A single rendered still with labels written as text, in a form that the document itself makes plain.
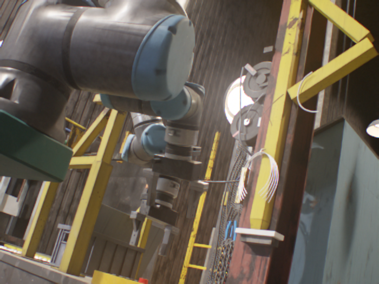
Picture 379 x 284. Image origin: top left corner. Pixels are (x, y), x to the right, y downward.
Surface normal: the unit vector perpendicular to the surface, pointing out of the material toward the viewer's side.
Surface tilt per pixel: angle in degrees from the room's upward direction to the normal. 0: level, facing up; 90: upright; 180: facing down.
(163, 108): 115
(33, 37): 97
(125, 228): 108
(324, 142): 90
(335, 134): 90
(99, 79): 155
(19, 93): 70
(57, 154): 90
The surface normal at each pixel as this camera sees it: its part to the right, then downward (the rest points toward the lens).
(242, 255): -0.65, -0.40
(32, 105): 0.66, -0.42
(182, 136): 0.06, 0.10
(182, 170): -0.50, 0.00
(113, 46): -0.25, 0.05
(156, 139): 0.41, -0.14
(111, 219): 0.63, 0.25
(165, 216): 0.73, -0.05
